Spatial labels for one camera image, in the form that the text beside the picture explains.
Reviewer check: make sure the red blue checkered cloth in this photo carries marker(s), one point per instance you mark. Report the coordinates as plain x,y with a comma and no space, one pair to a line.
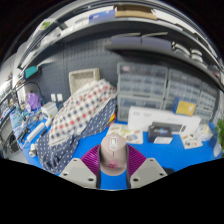
80,110

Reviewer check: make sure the white wall outlet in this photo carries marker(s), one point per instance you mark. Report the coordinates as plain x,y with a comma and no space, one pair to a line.
59,97
53,97

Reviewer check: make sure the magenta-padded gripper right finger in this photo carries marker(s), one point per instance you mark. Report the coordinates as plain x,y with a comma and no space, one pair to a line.
136,161

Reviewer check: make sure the potted green plant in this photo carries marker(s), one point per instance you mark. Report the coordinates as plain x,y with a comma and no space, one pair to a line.
220,131

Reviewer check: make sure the white cylinder roll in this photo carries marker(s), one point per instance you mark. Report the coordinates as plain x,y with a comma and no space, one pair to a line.
35,132

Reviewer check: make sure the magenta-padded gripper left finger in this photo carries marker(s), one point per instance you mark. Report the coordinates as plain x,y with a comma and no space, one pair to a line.
90,160

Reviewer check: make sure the small white device box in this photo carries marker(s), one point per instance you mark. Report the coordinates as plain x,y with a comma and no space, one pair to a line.
49,110

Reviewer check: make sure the yellow and blue box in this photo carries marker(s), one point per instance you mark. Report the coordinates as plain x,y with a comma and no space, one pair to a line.
185,107

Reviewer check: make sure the beige pink computer mouse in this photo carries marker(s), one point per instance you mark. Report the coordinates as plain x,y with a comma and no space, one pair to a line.
113,156

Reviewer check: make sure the small black product box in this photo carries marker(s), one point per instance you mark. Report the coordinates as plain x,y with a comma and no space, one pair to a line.
161,130

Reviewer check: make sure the white woven basket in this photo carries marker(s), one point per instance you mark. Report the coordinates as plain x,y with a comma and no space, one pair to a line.
81,78

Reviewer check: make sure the navy polka dot cloth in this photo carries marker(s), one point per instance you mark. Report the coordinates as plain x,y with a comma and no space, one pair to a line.
56,150

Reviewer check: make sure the teal pegboard bin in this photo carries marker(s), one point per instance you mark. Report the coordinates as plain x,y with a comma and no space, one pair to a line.
31,71

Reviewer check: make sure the colourful printed sticker sheet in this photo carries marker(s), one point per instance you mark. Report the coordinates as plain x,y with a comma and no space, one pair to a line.
131,135
191,141

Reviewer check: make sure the purple bag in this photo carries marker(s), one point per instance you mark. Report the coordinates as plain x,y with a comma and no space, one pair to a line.
33,101

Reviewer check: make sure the white plastic package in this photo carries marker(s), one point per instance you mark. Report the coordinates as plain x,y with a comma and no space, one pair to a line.
204,132

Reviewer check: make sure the long white keyboard box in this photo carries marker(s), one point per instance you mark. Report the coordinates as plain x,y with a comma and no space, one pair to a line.
143,115

